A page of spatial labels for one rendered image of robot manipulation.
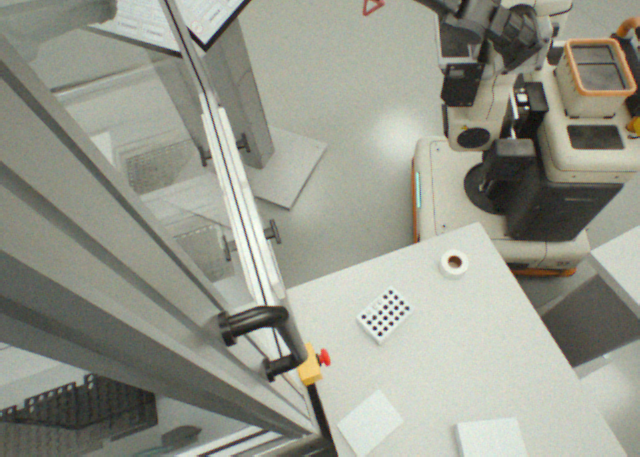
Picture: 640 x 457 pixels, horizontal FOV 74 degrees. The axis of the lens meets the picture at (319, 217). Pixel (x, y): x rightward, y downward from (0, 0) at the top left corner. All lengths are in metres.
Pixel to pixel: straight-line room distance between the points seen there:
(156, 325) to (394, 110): 2.42
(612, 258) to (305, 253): 1.25
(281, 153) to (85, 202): 2.18
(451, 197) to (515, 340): 0.87
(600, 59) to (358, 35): 1.80
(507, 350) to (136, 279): 1.03
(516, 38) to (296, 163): 1.48
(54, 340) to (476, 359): 1.03
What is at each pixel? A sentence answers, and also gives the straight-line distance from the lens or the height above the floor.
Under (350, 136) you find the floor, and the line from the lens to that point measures 2.43.
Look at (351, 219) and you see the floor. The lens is 2.12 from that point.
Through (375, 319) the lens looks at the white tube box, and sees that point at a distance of 1.12.
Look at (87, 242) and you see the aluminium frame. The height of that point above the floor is 1.71.
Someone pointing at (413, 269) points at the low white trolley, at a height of 0.76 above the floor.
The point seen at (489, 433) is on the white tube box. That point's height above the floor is 0.81.
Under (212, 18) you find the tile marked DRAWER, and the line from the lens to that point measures 1.57.
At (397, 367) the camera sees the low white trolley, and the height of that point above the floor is 0.76.
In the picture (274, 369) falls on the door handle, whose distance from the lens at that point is 0.48.
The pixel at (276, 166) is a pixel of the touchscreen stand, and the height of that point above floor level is 0.04.
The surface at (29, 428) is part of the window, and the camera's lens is 0.37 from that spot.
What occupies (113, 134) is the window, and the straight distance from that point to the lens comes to 0.30.
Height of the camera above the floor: 1.84
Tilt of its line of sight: 60 degrees down
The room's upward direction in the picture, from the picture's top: 10 degrees counter-clockwise
